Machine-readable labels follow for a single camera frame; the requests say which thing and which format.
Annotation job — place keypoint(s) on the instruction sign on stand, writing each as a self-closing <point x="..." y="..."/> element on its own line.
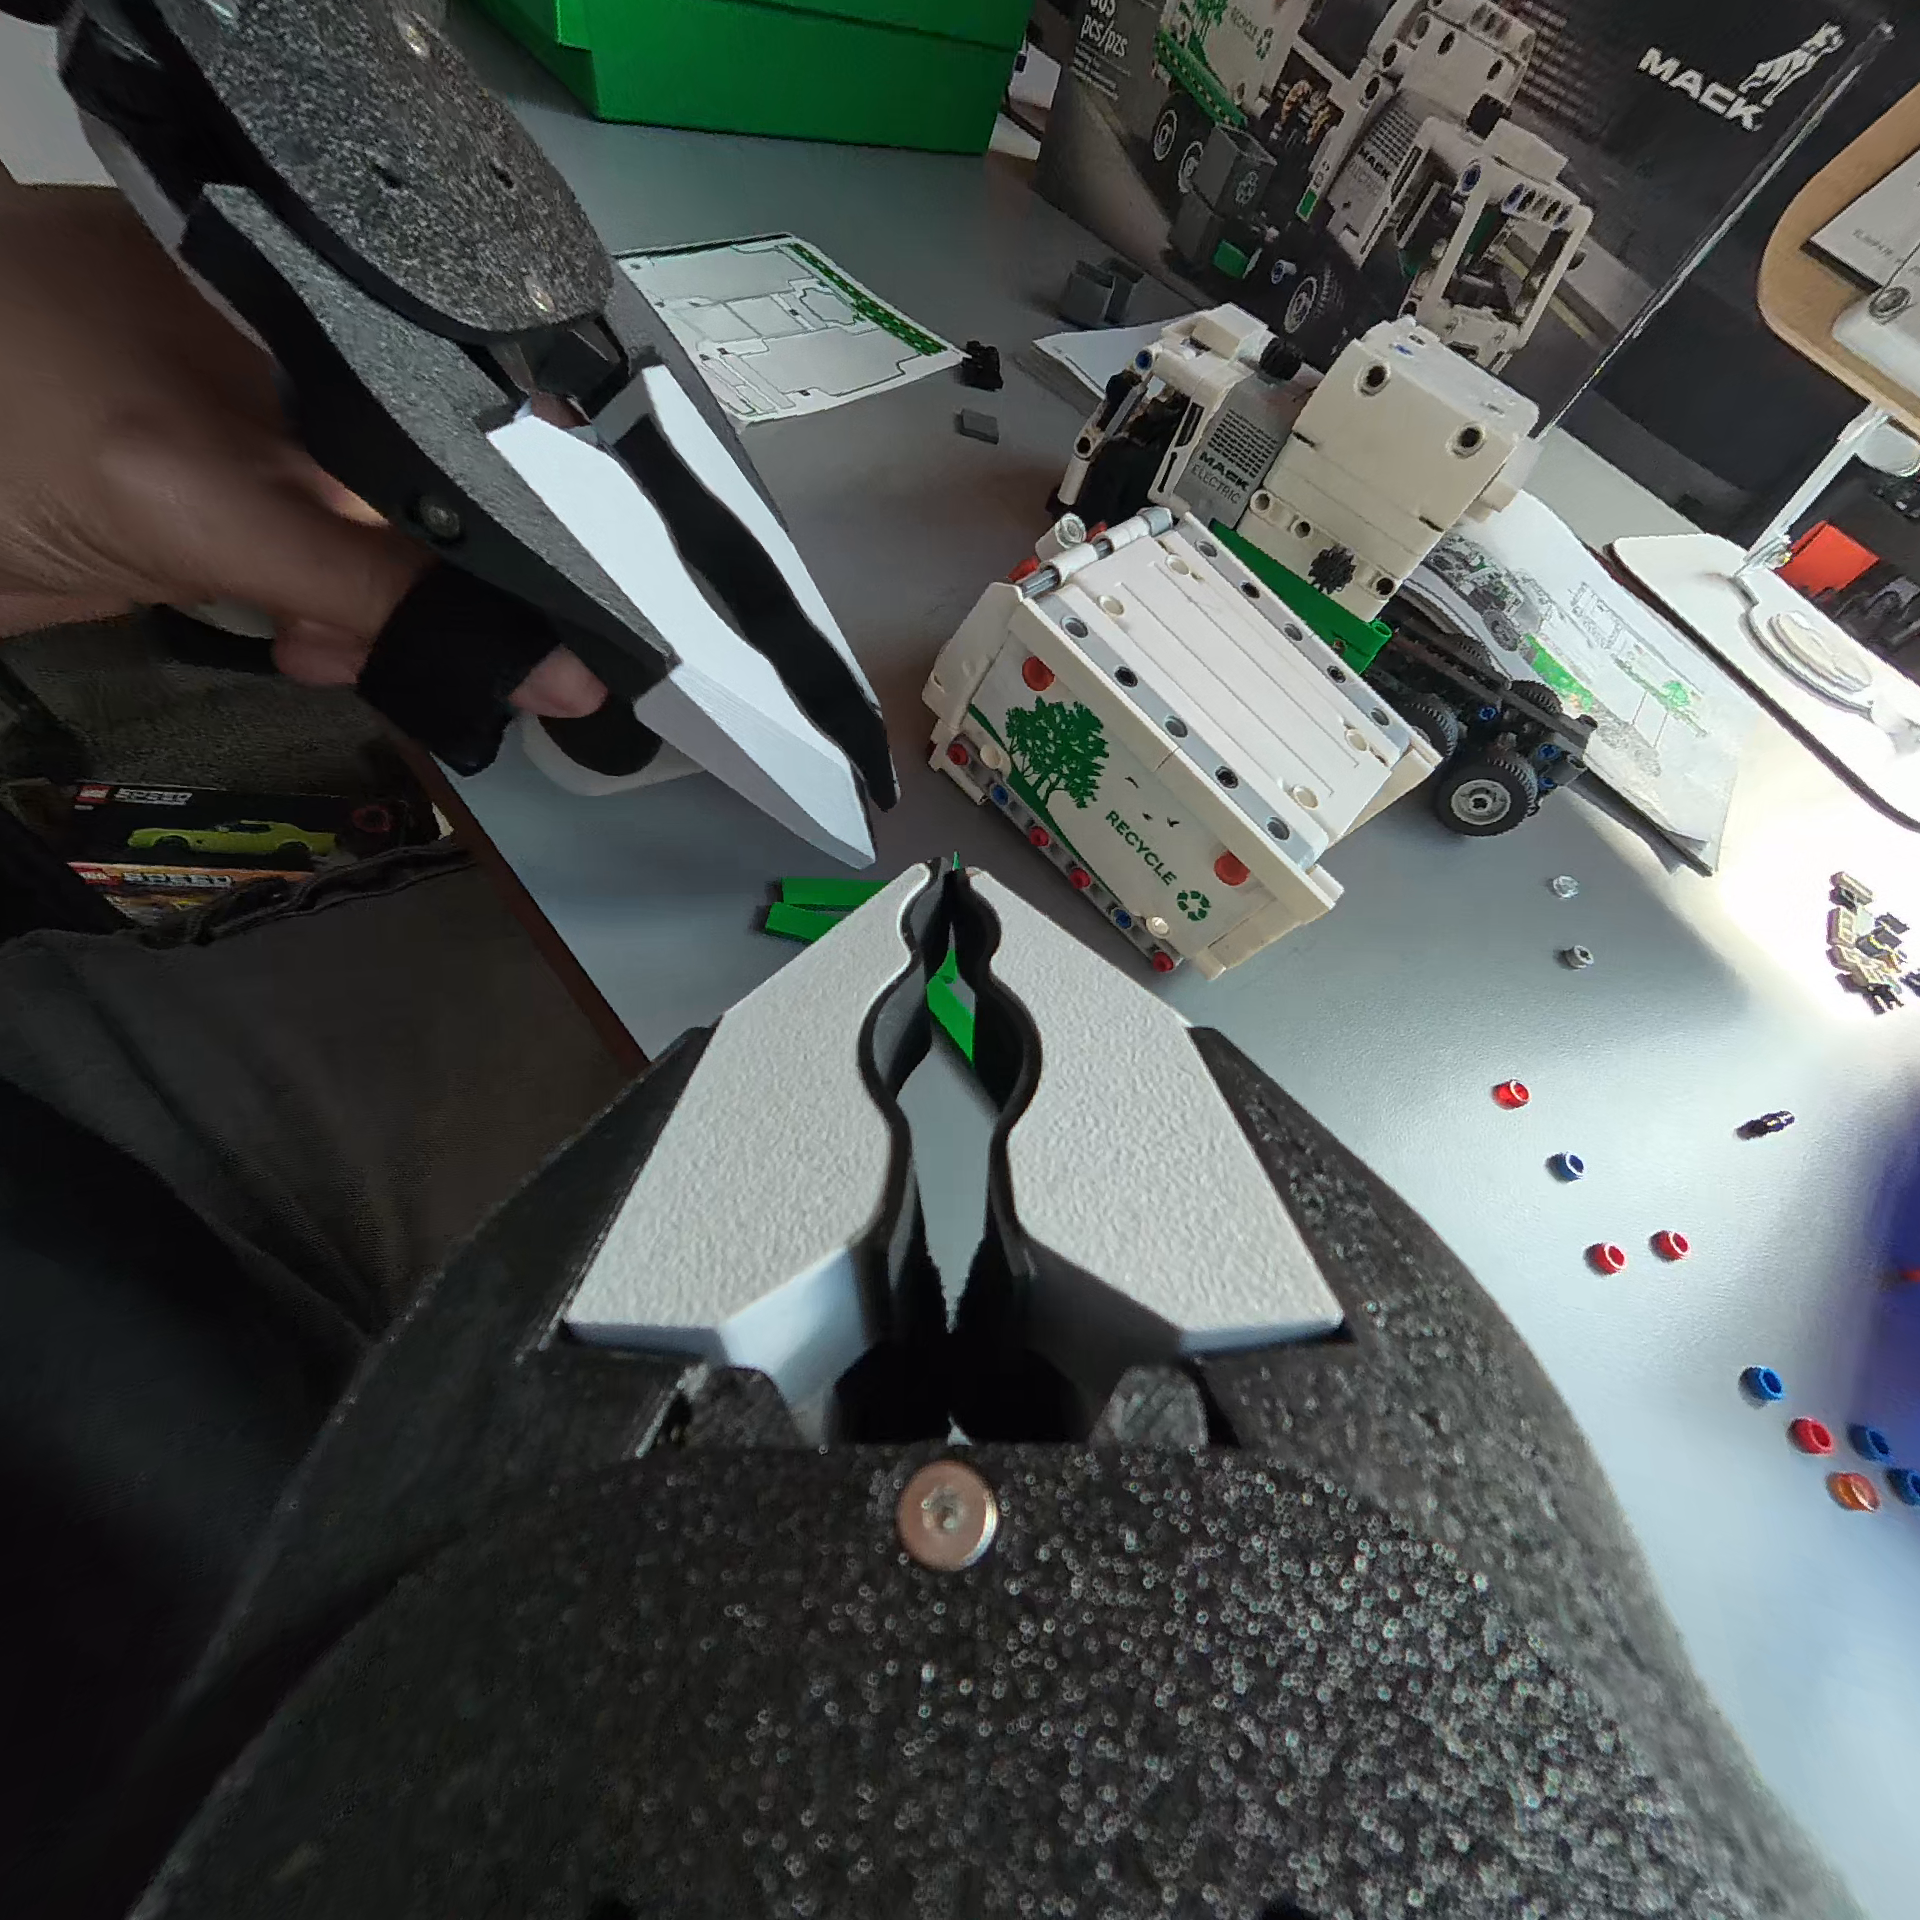
<point x="1728" y="631"/>

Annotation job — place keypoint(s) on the small grey tray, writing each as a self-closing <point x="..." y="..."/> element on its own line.
<point x="1088" y="302"/>

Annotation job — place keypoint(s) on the white lego container body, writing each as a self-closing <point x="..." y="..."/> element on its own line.
<point x="1202" y="703"/>

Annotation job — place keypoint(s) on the green cardboard box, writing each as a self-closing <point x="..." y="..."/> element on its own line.
<point x="777" y="72"/>

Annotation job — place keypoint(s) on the group of small coloured studs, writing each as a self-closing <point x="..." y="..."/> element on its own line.
<point x="1811" y="1435"/>

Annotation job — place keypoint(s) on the lego car box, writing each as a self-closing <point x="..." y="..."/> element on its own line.
<point x="257" y="838"/>

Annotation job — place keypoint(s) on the dark lego truck box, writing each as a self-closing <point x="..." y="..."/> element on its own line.
<point x="1653" y="181"/>

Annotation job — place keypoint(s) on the lego instruction booklet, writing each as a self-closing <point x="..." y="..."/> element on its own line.
<point x="1639" y="667"/>

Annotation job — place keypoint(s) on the green brick beams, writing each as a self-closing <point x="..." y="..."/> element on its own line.
<point x="948" y="1006"/>

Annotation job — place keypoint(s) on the red box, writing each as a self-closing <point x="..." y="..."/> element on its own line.
<point x="1830" y="563"/>

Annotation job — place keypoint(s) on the white instruction sheet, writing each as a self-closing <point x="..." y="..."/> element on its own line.
<point x="1879" y="225"/>

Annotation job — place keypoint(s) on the sticker sheet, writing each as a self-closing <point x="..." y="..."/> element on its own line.
<point x="777" y="332"/>

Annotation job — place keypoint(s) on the person's left hand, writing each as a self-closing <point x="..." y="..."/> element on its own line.
<point x="153" y="453"/>

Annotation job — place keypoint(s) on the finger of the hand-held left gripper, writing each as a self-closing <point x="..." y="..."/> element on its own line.
<point x="749" y="492"/>
<point x="678" y="631"/>

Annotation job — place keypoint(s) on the person's dark clothing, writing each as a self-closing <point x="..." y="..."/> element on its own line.
<point x="180" y="1201"/>

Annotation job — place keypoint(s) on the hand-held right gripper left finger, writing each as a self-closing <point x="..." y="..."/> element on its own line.
<point x="749" y="1185"/>

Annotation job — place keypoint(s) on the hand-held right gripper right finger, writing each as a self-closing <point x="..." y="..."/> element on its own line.
<point x="1170" y="1185"/>

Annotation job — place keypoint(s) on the white green lego truck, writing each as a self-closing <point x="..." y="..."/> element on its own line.
<point x="1390" y="453"/>

